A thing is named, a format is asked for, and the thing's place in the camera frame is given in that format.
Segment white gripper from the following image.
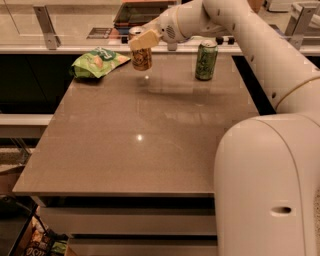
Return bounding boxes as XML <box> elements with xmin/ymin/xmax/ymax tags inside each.
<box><xmin>129</xmin><ymin>6</ymin><xmax>185</xmax><ymax>51</ymax></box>

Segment orange soda can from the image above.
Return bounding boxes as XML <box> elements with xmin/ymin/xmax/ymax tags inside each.
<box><xmin>129</xmin><ymin>26</ymin><xmax>152</xmax><ymax>71</ymax></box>

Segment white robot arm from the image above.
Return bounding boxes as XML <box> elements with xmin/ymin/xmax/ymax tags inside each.
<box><xmin>129</xmin><ymin>0</ymin><xmax>320</xmax><ymax>256</ymax></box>

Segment green rice chip bag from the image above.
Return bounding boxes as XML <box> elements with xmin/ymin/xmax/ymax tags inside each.
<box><xmin>70</xmin><ymin>47</ymin><xmax>130</xmax><ymax>79</ymax></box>

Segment green soda can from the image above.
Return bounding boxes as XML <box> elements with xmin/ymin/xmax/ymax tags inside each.
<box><xmin>195</xmin><ymin>40</ymin><xmax>218</xmax><ymax>81</ymax></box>

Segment stacked dark trays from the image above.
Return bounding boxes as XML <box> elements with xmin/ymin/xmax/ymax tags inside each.
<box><xmin>114</xmin><ymin>0</ymin><xmax>176</xmax><ymax>27</ymax></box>

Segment upper white drawer front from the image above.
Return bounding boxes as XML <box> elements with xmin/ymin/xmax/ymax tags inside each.
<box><xmin>41</xmin><ymin>208</ymin><xmax>217</xmax><ymax>236</ymax></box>

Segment white drawer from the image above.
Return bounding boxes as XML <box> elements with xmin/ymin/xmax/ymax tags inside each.
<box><xmin>68</xmin><ymin>239</ymin><xmax>218</xmax><ymax>256</ymax></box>
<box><xmin>41</xmin><ymin>208</ymin><xmax>217</xmax><ymax>236</ymax></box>

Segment lower white drawer front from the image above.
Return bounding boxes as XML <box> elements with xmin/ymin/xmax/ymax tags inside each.
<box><xmin>68</xmin><ymin>239</ymin><xmax>218</xmax><ymax>256</ymax></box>

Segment snack bags on floor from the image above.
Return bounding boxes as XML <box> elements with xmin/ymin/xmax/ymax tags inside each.
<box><xmin>22</xmin><ymin>217</ymin><xmax>67</xmax><ymax>256</ymax></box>

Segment middle metal glass bracket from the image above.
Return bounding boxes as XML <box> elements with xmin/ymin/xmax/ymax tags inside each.
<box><xmin>167</xmin><ymin>43</ymin><xmax>177</xmax><ymax>51</ymax></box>

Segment metal glass bracket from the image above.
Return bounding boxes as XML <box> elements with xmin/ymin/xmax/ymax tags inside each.
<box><xmin>167</xmin><ymin>43</ymin><xmax>177</xmax><ymax>51</ymax></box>
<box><xmin>33</xmin><ymin>5</ymin><xmax>61</xmax><ymax>50</ymax></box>
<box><xmin>285</xmin><ymin>1</ymin><xmax>319</xmax><ymax>50</ymax></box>

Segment left metal glass bracket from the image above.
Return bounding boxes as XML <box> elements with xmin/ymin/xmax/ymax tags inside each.
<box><xmin>33</xmin><ymin>5</ymin><xmax>61</xmax><ymax>50</ymax></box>

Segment right metal glass bracket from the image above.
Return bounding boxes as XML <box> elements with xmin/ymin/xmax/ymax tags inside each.
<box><xmin>285</xmin><ymin>1</ymin><xmax>319</xmax><ymax>50</ymax></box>

